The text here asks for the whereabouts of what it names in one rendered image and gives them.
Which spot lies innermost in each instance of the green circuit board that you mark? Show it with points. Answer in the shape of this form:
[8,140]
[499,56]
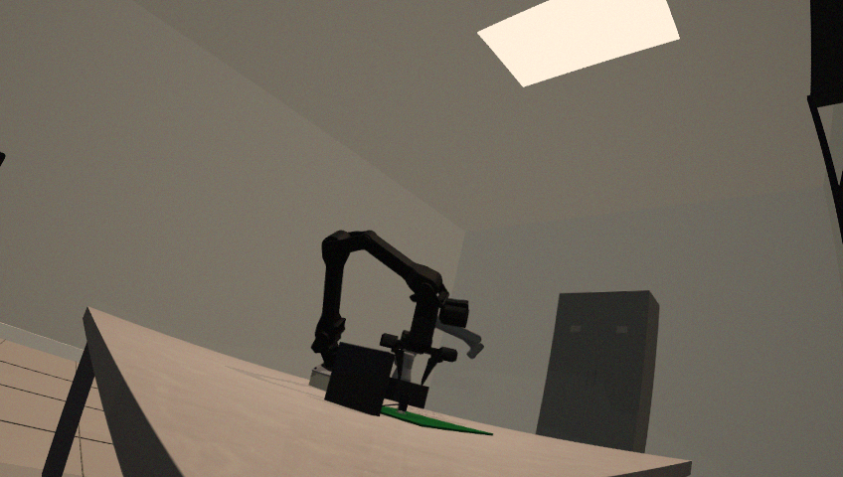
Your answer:
[427,422]

